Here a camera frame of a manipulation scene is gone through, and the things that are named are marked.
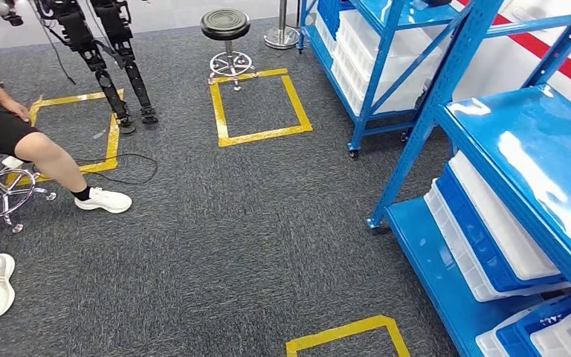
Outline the white power adapter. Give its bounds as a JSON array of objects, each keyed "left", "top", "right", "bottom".
[{"left": 1, "top": 155, "right": 25, "bottom": 172}]

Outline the black humanoid robot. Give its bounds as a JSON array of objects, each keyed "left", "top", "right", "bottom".
[{"left": 0, "top": 0, "right": 160, "bottom": 135}]

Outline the black stool chrome base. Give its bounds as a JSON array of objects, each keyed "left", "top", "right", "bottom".
[
  {"left": 0, "top": 155, "right": 58, "bottom": 234},
  {"left": 200, "top": 7, "right": 260, "bottom": 93}
]

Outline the black floor cable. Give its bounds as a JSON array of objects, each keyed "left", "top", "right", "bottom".
[{"left": 33, "top": 152, "right": 160, "bottom": 187}]

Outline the chrome pole round base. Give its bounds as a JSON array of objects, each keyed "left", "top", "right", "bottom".
[{"left": 263, "top": 0, "right": 300, "bottom": 51}]

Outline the blue metal shelf rack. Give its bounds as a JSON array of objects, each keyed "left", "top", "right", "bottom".
[
  {"left": 297, "top": 0, "right": 468, "bottom": 160},
  {"left": 365, "top": 0, "right": 571, "bottom": 357}
]

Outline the blue plastic crate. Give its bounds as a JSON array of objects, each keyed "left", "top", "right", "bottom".
[
  {"left": 435, "top": 164, "right": 568, "bottom": 294},
  {"left": 494, "top": 293, "right": 571, "bottom": 357},
  {"left": 317, "top": 0, "right": 356, "bottom": 42}
]

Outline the yellow floor tape square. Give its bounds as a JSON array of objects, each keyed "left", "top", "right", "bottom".
[
  {"left": 4, "top": 89, "right": 126, "bottom": 187},
  {"left": 285, "top": 315, "right": 412, "bottom": 357}
]

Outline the person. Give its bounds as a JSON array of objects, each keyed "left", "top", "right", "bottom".
[{"left": 0, "top": 51, "right": 134, "bottom": 321}]

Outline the person's left hand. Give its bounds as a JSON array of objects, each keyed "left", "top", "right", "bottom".
[{"left": 0, "top": 97, "right": 32, "bottom": 123}]

